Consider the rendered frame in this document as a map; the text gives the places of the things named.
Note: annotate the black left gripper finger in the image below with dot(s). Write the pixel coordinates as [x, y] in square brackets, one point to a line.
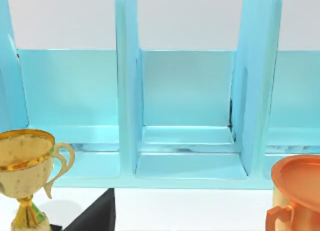
[100, 213]

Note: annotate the gold trophy cup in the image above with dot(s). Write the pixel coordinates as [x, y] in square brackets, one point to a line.
[23, 161]

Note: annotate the light blue upright rack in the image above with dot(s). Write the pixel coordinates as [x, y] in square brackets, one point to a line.
[187, 96]

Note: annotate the orange trophy cup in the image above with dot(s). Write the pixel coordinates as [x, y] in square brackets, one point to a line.
[297, 188]

